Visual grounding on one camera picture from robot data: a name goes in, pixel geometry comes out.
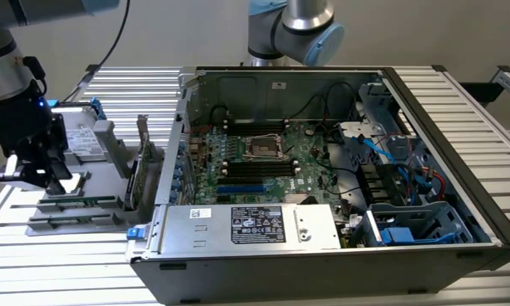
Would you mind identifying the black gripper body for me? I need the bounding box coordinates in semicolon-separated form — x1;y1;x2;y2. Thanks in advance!
0;99;66;189

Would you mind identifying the green RAM stick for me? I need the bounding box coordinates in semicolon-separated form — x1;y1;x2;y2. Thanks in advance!
38;196;121;207

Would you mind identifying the black RAM slot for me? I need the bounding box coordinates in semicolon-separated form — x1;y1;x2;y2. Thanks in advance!
221;168;300;174
223;129;287;135
221;159;300;165
221;172;300;179
223;119;287;124
221;163;300;170
223;126;287;131
223;122;287;128

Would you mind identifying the silver CPU chip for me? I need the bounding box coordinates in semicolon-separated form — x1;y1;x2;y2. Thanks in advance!
65;171;90;196

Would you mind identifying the grey parts rack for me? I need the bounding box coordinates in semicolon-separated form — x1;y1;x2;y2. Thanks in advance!
25;101;165;237

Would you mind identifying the silver hard disk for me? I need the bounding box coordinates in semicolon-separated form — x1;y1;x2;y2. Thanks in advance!
51;106;102;157

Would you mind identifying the green graphics card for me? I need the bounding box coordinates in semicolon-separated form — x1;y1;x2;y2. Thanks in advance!
123;114;158;212

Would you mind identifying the blue case latch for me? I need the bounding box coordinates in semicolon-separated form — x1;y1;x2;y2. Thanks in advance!
126;224;149;244

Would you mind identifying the silver power supply unit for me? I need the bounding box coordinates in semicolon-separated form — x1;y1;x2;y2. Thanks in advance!
149;203;343;256

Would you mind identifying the black expansion slot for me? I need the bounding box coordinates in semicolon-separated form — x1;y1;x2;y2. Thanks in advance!
217;177;265;186

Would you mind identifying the blue expansion slot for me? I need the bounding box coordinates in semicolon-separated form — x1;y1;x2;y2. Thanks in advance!
215;185;269;194

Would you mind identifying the metal CPU socket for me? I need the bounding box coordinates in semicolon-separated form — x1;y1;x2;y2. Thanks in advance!
235;133;287;162

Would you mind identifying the silver chipset heat sink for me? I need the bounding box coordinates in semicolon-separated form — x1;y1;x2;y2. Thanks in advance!
278;193;320;205

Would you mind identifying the green motherboard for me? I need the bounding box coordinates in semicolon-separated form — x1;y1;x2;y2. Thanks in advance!
185;122;354;218

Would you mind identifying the open grey PC case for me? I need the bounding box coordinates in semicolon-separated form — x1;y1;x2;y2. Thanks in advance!
125;65;510;306

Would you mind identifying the silver optical drive bay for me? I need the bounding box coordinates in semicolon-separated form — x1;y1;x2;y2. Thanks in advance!
336;82;418;167

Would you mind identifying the black fan shroud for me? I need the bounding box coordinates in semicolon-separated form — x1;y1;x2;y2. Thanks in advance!
355;161;414;205

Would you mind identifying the grey metal disk bay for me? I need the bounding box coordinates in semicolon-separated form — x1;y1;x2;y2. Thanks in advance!
363;200;480;249

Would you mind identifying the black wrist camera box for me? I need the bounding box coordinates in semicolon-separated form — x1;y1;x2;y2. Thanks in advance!
49;111;67;151

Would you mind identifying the black camera cable with plug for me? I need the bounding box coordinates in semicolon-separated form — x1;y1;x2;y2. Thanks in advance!
22;56;47;98

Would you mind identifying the thin black hanging cable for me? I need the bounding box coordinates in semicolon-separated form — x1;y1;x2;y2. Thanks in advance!
85;0;130;71

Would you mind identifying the short black power wire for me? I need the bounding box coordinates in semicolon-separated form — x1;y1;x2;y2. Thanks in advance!
209;105;231;124

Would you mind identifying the long black looped wire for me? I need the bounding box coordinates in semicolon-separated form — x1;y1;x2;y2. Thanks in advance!
291;82;360;122

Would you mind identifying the blue flat data wire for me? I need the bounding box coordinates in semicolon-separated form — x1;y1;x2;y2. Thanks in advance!
354;135;399;167

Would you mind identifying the blue round data wire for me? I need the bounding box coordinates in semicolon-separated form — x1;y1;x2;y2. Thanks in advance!
395;163;435;207

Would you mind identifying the red wire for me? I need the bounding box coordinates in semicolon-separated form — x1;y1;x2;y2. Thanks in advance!
423;164;450;193

